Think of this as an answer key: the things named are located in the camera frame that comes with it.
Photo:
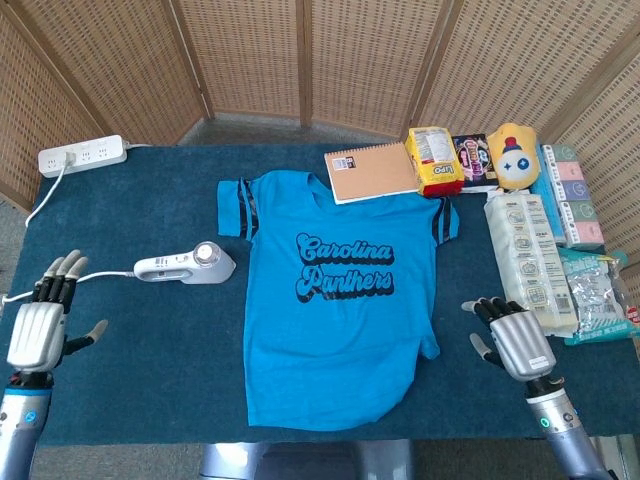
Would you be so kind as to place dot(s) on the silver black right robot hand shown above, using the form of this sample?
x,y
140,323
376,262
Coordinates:
x,y
522,340

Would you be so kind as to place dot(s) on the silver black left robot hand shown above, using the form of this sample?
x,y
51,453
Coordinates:
x,y
37,335

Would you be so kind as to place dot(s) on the white handheld steam iron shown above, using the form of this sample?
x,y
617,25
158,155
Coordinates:
x,y
210,267

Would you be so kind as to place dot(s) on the blue Carolina Panthers t-shirt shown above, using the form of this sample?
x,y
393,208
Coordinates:
x,y
325,350

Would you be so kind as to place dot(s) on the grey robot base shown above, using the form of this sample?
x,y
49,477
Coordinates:
x,y
300,460

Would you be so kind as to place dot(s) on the silver teal snack bag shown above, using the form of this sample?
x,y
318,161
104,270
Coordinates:
x,y
595,295

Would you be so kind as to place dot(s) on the long white tissue pack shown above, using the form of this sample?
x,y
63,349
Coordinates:
x,y
535,250

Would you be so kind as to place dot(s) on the pastel tissue packs bundle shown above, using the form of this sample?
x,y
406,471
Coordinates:
x,y
575,200

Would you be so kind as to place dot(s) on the yellow plush toy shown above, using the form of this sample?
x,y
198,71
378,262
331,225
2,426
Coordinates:
x,y
515,160

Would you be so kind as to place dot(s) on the black purple snack bag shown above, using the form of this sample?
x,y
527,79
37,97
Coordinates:
x,y
475,160

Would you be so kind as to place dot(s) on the white power strip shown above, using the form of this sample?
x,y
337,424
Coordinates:
x,y
92,152

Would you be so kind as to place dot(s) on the yellow Lipo snack package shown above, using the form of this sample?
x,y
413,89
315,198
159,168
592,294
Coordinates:
x,y
435,170

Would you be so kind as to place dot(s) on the brown spiral notebook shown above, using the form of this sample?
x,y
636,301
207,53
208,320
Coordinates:
x,y
370,172

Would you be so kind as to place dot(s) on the wicker folding screen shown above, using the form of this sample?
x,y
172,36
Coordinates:
x,y
250,55

